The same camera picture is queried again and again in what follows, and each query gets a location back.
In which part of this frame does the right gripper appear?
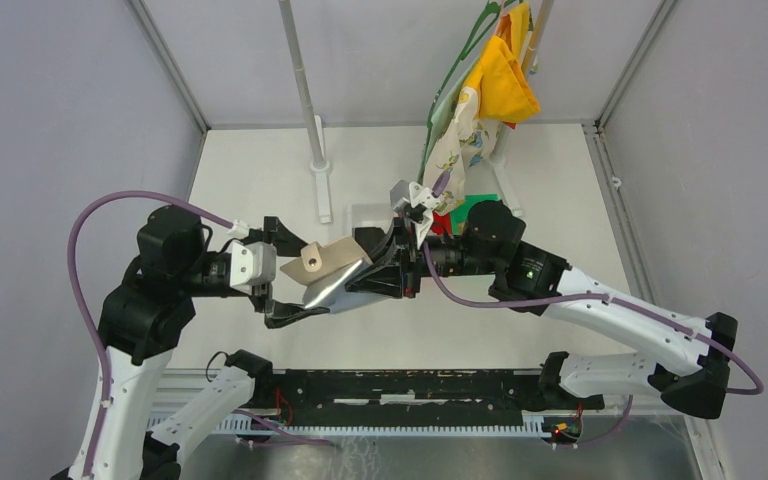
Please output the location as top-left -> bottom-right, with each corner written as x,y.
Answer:
346,215 -> 499,298

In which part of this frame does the tan leather card holder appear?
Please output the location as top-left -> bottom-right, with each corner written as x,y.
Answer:
280,237 -> 386,314

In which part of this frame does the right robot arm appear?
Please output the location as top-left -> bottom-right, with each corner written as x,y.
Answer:
348,200 -> 738,420

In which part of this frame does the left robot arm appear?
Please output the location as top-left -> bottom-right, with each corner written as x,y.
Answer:
61,202 -> 310,479

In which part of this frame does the red plastic bin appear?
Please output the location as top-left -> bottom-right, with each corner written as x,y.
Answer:
430,212 -> 457,236

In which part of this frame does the green plastic bin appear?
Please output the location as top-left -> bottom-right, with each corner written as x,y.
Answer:
450,194 -> 499,223

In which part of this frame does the white stand pole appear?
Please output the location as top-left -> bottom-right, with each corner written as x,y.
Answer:
278,0 -> 334,224

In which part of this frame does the patterned white cloth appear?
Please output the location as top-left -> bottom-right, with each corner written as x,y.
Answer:
422,85 -> 500,215

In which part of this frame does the right stand pole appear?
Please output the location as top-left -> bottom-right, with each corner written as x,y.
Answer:
487,0 -> 556,220

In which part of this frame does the yellow cloth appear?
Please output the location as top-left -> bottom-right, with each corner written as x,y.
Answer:
461,2 -> 540,129

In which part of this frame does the green clothes hanger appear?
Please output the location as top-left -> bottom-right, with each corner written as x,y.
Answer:
424,0 -> 521,150

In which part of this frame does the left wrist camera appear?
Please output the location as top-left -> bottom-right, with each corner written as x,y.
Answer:
228,240 -> 253,291

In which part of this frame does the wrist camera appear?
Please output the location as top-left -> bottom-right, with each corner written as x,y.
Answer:
389,180 -> 441,227
228,240 -> 253,291

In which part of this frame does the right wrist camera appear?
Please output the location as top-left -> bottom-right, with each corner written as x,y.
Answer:
389,180 -> 441,227

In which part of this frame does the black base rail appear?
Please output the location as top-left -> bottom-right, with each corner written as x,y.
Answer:
246,369 -> 605,427

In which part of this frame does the white cable duct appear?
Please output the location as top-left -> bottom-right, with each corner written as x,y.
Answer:
211,414 -> 550,440

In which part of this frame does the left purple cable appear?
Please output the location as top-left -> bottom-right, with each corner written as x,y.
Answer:
67,190 -> 249,478

